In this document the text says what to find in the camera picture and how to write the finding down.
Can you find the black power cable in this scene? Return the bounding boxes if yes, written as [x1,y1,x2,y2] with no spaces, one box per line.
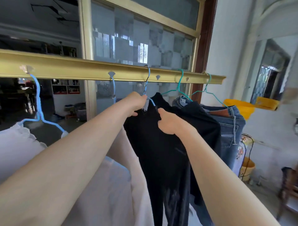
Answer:
[241,137,255,183]

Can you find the grey sofa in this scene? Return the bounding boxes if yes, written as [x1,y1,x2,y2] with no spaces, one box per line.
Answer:
[65,102,87,122]

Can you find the beige floor pail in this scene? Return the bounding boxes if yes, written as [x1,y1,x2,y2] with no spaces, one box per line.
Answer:
[239,156,256,183]

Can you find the white ornate arch frame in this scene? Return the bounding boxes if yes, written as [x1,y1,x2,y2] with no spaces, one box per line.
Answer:
[232,0,298,104]

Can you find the indoor wall shelf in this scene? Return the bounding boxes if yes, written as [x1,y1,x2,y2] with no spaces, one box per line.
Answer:
[43,43,81,95]

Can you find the ceiling lamp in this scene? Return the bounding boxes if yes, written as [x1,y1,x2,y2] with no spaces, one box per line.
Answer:
[29,0,80,26]

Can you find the wooden chair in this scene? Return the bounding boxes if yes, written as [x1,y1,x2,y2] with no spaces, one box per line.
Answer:
[276,163,298,222]

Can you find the teal wire hanger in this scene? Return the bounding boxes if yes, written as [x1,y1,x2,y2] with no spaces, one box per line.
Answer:
[160,69,194,102]
[190,73,229,108]

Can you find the floral patterned cloth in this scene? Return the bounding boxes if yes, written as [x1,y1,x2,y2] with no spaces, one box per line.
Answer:
[232,133,255,178]

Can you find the yellow plastic bucket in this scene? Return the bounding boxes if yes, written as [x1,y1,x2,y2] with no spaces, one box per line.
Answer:
[223,96,280,121]

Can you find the person's left hand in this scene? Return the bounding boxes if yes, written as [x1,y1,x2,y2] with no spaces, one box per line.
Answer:
[121,91,148,117]

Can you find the person's right hand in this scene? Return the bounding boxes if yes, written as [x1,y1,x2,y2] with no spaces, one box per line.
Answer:
[157,108,198,138]

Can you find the person's right forearm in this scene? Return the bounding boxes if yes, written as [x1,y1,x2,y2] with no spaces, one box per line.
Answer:
[179,130,281,226]

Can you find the blue wire hanger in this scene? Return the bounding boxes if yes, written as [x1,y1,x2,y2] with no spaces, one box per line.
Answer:
[142,65,157,108]
[109,71,117,105]
[20,67,68,138]

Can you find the gold clothes rail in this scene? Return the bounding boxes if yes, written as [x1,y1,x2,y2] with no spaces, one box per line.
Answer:
[0,49,227,85]

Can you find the sheer white lace-collar shirt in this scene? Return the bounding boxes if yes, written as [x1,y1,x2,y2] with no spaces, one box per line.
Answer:
[0,123,132,226]

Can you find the person's left forearm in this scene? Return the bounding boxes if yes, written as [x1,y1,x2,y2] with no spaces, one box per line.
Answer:
[0,105,131,226]

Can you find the brown door frame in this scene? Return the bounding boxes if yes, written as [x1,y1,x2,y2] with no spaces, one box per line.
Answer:
[190,0,219,103]

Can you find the gold framed glass door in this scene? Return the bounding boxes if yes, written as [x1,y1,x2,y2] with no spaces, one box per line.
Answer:
[78,0,207,121]

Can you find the black sheer blouse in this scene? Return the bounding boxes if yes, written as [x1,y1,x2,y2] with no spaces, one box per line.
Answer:
[123,102,195,226]

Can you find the blue denim skirt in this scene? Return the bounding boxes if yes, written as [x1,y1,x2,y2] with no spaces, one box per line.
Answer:
[172,95,246,226]

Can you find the black shorts with logo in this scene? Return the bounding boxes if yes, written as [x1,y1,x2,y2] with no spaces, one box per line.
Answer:
[151,92,222,206]

